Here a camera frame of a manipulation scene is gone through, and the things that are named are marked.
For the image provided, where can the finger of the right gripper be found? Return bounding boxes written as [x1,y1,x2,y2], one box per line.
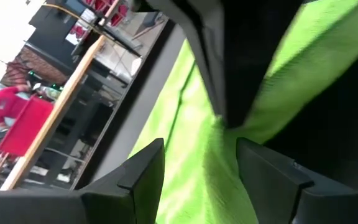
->
[135,0,304,129]

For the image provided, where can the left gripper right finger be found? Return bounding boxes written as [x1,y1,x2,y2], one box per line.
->
[236,137,358,224]

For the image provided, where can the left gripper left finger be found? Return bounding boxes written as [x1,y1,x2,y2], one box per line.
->
[0,138,166,224]

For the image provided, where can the green microfiber towel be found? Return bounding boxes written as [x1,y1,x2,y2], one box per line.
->
[128,0,358,224]

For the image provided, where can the wooden table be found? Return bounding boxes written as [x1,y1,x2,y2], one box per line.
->
[0,35,107,191]

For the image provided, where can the red plastic bin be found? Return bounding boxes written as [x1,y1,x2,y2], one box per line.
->
[0,95,55,157]

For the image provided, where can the red stacked bins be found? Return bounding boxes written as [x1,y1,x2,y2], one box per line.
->
[82,0,131,27]

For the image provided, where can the person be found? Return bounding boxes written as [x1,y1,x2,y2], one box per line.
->
[0,86,28,130]

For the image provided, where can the brown patterned fabric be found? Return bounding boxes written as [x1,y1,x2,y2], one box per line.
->
[0,46,70,91]

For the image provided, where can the black monitor cart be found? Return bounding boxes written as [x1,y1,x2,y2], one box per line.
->
[26,0,93,68]

